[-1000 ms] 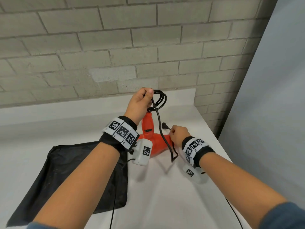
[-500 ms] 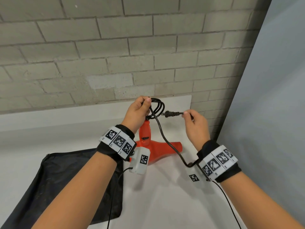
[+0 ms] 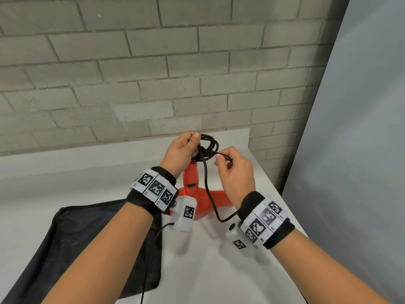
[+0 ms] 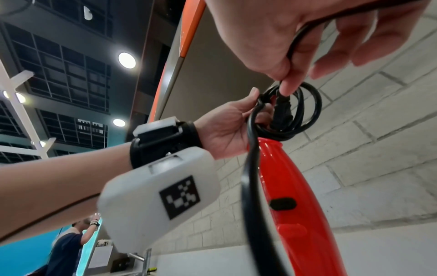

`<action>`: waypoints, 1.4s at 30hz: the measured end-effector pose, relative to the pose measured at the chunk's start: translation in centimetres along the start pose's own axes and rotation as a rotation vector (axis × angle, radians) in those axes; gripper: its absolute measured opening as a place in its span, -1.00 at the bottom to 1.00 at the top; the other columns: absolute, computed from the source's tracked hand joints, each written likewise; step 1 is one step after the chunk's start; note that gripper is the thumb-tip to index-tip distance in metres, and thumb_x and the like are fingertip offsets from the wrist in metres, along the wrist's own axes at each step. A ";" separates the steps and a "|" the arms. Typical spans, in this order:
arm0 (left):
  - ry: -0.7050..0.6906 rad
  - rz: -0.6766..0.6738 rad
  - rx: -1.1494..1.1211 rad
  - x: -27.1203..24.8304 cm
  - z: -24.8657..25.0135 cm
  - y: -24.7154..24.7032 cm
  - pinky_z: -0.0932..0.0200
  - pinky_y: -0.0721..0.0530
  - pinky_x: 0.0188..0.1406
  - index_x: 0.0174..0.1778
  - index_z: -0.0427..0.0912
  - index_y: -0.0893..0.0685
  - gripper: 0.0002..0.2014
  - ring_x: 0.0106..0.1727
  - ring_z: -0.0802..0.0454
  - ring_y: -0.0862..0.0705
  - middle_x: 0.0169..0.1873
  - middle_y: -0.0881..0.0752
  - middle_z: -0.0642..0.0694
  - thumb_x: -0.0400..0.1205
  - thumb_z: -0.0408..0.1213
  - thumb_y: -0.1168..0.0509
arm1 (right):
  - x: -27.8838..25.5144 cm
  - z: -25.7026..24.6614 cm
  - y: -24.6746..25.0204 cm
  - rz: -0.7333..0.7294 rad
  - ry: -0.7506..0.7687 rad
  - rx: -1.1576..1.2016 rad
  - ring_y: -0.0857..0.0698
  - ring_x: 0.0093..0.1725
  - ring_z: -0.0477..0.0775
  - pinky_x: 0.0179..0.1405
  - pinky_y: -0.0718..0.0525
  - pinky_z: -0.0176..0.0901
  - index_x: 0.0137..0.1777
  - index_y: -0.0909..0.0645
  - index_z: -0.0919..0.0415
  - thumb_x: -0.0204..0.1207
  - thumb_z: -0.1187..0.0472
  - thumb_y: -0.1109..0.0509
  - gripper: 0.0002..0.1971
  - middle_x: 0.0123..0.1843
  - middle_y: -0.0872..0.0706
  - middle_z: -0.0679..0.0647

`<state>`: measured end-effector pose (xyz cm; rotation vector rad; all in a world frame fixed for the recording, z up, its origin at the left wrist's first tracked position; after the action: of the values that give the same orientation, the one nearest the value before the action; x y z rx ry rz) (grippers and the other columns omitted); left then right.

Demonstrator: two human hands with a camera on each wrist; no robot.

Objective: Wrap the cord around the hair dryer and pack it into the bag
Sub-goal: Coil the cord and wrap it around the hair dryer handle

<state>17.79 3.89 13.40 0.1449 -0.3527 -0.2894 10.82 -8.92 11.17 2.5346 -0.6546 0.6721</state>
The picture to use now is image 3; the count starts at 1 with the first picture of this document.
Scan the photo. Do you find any person's left hand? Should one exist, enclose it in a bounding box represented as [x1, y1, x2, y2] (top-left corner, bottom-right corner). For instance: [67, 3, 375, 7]
[158, 130, 203, 180]

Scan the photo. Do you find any person's right hand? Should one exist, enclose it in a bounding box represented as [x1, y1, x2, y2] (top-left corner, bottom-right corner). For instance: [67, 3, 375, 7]
[214, 146, 256, 210]

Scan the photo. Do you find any black power cord with plug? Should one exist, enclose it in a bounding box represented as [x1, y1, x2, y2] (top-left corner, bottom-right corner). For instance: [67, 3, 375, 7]
[188, 133, 240, 223]

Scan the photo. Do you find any red hair dryer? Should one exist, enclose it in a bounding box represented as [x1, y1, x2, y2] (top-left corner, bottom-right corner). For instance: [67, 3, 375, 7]
[169, 163, 235, 220]

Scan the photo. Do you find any black fabric drawstring bag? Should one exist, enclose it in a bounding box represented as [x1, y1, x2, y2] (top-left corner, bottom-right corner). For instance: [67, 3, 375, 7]
[0, 199, 162, 304]

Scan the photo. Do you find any person's left forearm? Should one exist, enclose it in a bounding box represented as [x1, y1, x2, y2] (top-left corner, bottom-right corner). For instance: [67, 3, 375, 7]
[41, 202, 154, 304]

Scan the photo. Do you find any left wristband with marker tiles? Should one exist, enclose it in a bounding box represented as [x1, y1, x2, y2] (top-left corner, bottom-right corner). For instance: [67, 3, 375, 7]
[126, 166, 179, 217]

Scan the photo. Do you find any wristband with marker tiles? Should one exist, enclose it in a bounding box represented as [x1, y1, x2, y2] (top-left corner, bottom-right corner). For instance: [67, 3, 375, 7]
[237, 191, 295, 250]
[126, 166, 179, 217]

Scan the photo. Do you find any right wristband with marker tiles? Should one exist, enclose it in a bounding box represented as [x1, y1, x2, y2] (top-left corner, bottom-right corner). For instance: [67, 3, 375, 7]
[237, 191, 295, 250]

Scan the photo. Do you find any light grey partition board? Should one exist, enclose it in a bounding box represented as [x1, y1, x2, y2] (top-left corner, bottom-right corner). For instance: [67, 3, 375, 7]
[281, 0, 405, 304]

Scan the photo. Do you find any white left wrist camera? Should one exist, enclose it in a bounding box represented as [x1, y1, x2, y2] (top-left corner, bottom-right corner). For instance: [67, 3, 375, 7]
[169, 195, 198, 233]

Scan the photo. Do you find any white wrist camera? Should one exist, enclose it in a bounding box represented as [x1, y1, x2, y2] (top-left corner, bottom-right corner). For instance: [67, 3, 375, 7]
[226, 220, 260, 257]
[169, 195, 198, 233]

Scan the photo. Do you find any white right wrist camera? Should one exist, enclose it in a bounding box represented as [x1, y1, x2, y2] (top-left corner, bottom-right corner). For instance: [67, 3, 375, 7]
[226, 220, 260, 257]

